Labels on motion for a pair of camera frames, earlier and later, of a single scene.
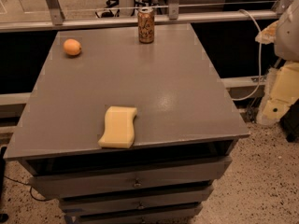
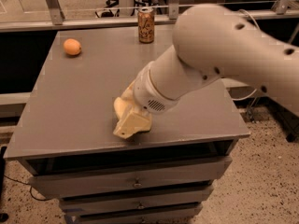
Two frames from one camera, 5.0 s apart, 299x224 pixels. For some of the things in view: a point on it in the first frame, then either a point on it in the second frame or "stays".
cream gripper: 288,36 -> 147,94
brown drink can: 146,25 stays
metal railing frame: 174,17 stays
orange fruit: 72,47 stays
